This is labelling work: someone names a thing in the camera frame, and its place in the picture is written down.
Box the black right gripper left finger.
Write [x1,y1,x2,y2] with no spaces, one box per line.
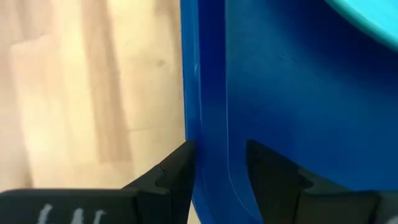
[0,139,197,224]

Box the teal plastic plate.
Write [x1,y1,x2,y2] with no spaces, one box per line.
[323,0,398,52]

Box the blue plastic tray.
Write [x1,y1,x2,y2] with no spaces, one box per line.
[180,0,398,224]

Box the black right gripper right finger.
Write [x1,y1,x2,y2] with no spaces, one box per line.
[245,139,398,224]

